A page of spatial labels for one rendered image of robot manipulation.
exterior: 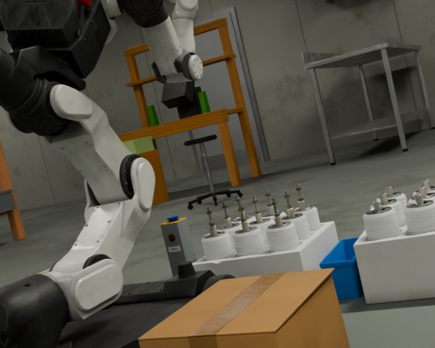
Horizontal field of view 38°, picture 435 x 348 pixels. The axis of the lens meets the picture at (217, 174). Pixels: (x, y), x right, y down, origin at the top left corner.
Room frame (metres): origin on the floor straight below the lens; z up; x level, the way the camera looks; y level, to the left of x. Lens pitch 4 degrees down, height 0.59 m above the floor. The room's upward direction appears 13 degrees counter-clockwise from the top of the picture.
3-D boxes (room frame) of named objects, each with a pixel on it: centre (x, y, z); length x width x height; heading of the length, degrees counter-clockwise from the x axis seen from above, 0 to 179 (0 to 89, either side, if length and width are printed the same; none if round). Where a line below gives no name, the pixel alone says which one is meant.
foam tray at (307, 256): (2.13, -0.10, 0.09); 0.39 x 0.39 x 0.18; 63
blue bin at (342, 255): (2.01, -0.35, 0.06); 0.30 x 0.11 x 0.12; 154
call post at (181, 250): (2.20, 0.19, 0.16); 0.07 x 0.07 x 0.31; 63
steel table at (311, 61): (6.79, -1.87, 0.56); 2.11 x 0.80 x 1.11; 153
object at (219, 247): (2.08, 0.06, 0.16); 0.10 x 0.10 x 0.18
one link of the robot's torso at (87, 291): (1.59, 0.43, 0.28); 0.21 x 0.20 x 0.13; 153
